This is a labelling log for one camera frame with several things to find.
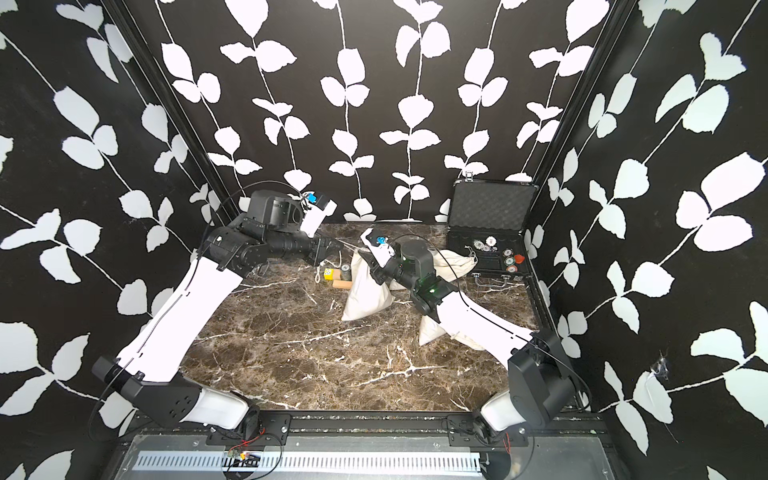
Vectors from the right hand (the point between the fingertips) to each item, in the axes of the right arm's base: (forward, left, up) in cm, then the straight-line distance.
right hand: (365, 245), depth 77 cm
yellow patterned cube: (+9, +16, -27) cm, 32 cm away
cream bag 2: (-14, -18, -22) cm, 32 cm away
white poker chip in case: (+26, -45, -27) cm, 59 cm away
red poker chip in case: (+17, -53, -26) cm, 62 cm away
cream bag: (-7, 0, -14) cm, 16 cm away
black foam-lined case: (+30, -42, -19) cm, 55 cm away
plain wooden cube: (+8, +12, -24) cm, 28 cm away
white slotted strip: (-45, +13, -28) cm, 54 cm away
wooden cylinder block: (+5, +11, -27) cm, 29 cm away
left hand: (-6, +5, +9) cm, 11 cm away
